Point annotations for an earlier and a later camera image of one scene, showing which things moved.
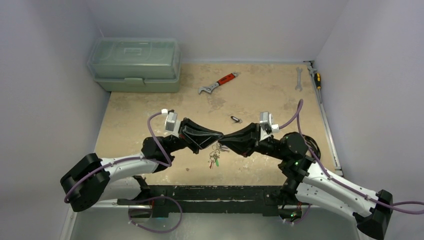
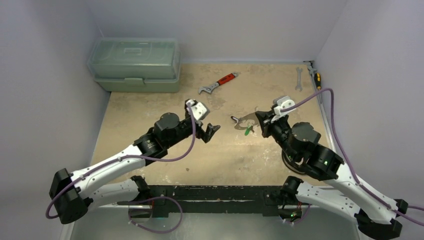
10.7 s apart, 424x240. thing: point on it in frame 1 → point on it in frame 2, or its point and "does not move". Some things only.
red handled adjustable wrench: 210,87 does not move
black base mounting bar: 263,198 does not move
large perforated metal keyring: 214,154 → 252,116
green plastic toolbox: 141,65 does not move
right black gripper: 258,138 → 265,123
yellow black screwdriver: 317,80 does not move
